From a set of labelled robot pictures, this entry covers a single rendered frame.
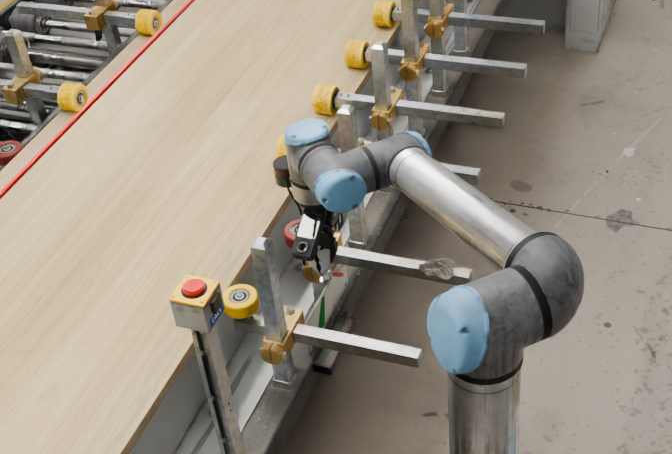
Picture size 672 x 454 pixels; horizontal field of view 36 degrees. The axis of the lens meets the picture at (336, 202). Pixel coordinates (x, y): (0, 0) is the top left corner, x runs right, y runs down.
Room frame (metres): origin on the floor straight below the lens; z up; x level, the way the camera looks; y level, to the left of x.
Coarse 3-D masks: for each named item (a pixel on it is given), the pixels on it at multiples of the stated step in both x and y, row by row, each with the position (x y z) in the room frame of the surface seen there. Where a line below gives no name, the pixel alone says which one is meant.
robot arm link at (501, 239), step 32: (384, 160) 1.59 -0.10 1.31; (416, 160) 1.53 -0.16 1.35; (416, 192) 1.46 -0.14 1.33; (448, 192) 1.40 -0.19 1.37; (480, 192) 1.39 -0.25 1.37; (448, 224) 1.35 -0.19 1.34; (480, 224) 1.28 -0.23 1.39; (512, 224) 1.25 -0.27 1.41; (512, 256) 1.16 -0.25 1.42; (544, 256) 1.12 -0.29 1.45; (576, 256) 1.14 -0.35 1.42; (544, 288) 1.06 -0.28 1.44; (576, 288) 1.08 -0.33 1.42
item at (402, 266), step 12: (348, 252) 1.87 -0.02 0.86; (360, 252) 1.86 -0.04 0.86; (372, 252) 1.85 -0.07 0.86; (348, 264) 1.85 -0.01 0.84; (360, 264) 1.84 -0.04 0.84; (372, 264) 1.83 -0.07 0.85; (384, 264) 1.81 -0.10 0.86; (396, 264) 1.80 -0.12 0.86; (408, 264) 1.80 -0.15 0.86; (408, 276) 1.79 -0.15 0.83; (420, 276) 1.78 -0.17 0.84; (432, 276) 1.76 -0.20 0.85; (456, 276) 1.74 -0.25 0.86; (468, 276) 1.73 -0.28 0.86
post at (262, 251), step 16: (256, 240) 1.63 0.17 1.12; (256, 256) 1.62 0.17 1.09; (272, 256) 1.63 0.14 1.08; (256, 272) 1.62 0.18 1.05; (272, 272) 1.62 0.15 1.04; (272, 288) 1.61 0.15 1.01; (272, 304) 1.61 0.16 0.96; (272, 320) 1.61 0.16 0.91; (272, 336) 1.61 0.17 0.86; (288, 368) 1.62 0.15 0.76
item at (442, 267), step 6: (444, 258) 1.79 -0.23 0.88; (420, 264) 1.78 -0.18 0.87; (426, 264) 1.78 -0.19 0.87; (432, 264) 1.78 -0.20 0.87; (438, 264) 1.77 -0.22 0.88; (444, 264) 1.78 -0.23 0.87; (450, 264) 1.77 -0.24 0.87; (456, 264) 1.78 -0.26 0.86; (426, 270) 1.76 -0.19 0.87; (432, 270) 1.76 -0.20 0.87; (438, 270) 1.75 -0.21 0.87; (444, 270) 1.75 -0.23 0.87; (450, 270) 1.75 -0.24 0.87; (438, 276) 1.74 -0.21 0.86; (444, 276) 1.74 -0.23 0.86; (450, 276) 1.74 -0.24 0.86
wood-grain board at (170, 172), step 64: (256, 0) 3.15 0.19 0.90; (320, 0) 3.09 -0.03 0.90; (384, 0) 3.04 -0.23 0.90; (192, 64) 2.77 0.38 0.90; (256, 64) 2.73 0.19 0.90; (320, 64) 2.68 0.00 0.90; (128, 128) 2.45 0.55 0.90; (192, 128) 2.42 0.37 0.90; (256, 128) 2.38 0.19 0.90; (64, 192) 2.19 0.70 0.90; (128, 192) 2.15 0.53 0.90; (192, 192) 2.12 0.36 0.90; (256, 192) 2.09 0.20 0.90; (0, 256) 1.95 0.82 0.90; (64, 256) 1.92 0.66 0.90; (128, 256) 1.90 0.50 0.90; (192, 256) 1.87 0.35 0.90; (0, 320) 1.72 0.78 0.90; (64, 320) 1.70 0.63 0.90; (128, 320) 1.68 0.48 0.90; (0, 384) 1.53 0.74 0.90; (64, 384) 1.51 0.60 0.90; (128, 384) 1.49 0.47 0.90; (0, 448) 1.36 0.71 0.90; (64, 448) 1.34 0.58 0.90; (128, 448) 1.33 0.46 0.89
